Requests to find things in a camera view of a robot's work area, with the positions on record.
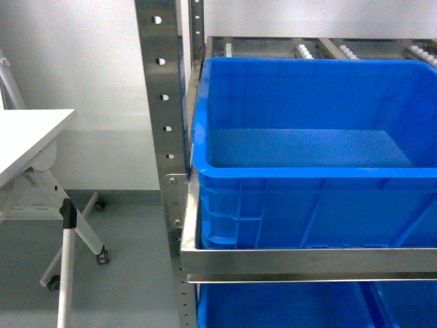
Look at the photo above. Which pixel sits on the blue plastic crate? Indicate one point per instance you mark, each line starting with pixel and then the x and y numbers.
pixel 317 153

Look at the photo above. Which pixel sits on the lower right blue crate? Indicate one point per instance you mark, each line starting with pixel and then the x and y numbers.
pixel 405 303

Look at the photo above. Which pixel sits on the white pole black grip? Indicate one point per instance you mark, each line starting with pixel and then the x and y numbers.
pixel 69 213

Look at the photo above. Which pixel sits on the metal shelf rack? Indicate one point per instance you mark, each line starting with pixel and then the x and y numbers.
pixel 173 48

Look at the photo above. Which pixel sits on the white folding table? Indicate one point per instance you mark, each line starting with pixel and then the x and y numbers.
pixel 11 99

